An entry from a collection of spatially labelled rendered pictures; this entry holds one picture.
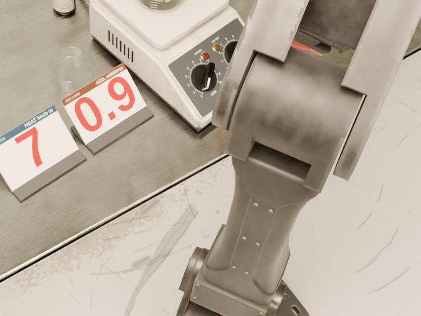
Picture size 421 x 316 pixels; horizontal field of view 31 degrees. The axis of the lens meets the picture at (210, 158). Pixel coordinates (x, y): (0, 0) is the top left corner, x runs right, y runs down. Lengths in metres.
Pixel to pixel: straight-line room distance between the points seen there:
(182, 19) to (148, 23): 0.04
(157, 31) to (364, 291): 0.37
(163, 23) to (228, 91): 0.46
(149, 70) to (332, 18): 0.46
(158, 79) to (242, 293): 0.35
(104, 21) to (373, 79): 0.54
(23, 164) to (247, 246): 0.37
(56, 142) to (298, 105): 0.48
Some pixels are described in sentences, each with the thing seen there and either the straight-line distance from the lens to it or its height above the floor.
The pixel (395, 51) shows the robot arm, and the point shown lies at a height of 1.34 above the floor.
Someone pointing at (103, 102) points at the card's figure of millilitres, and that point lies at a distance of 0.91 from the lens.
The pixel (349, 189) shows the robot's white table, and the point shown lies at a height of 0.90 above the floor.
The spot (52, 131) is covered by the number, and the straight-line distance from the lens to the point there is 0.88.
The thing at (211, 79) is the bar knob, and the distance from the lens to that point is 0.89.
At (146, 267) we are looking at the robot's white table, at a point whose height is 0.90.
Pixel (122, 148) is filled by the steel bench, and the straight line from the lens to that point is 0.90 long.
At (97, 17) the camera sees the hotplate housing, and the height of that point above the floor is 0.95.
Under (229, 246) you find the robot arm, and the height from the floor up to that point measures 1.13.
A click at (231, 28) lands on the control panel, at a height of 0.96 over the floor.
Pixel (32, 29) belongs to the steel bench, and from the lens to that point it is 1.01.
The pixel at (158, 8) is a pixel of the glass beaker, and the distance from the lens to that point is 0.90.
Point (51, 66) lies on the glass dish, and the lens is 0.96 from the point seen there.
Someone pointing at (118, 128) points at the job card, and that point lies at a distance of 0.91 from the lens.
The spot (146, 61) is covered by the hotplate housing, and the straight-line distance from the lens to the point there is 0.91.
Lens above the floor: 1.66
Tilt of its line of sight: 57 degrees down
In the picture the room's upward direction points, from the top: 11 degrees clockwise
